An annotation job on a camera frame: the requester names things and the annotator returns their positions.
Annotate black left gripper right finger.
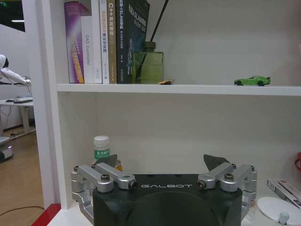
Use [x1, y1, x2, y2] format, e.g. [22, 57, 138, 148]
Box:
[197, 154, 257, 221]

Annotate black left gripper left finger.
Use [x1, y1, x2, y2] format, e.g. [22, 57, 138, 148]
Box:
[71, 154, 138, 225]

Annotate white-capped green label bottle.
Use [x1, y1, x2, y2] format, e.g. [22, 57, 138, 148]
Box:
[93, 136, 122, 172]

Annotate white box red print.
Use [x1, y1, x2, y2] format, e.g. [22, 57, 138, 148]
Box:
[267, 178, 301, 209]

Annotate white round lid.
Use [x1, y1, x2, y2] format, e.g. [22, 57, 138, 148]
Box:
[256, 196, 301, 224]

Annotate red object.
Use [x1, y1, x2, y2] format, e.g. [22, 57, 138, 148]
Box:
[294, 152, 301, 172]

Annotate white bookshelf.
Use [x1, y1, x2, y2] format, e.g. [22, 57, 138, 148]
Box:
[35, 0, 301, 212]

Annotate green toy car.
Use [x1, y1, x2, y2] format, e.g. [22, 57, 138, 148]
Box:
[234, 75, 271, 87]

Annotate white standing desk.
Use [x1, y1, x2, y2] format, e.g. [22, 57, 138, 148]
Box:
[0, 96, 36, 140]

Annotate green glass diffuser bottle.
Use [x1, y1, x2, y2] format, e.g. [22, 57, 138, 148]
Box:
[132, 41, 164, 84]

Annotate white DAS Controller book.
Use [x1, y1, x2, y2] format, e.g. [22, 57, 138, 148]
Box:
[80, 15, 96, 84]

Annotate white book orange lettering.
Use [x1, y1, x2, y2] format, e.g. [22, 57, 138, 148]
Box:
[91, 0, 110, 84]

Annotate tan C++ book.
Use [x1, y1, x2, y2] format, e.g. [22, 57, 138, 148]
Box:
[106, 0, 118, 84]

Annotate purple and white book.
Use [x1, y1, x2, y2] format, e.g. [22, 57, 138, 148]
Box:
[63, 0, 92, 84]

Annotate dark SLAM book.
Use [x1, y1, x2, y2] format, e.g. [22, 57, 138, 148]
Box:
[116, 0, 151, 84]

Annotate white humanoid robot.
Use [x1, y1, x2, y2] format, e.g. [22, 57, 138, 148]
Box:
[0, 54, 32, 87]

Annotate black diffuser reed sticks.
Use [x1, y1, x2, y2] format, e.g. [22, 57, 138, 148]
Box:
[137, 0, 170, 78]

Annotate black floor cable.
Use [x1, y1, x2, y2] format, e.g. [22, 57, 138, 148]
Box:
[0, 206, 45, 216]

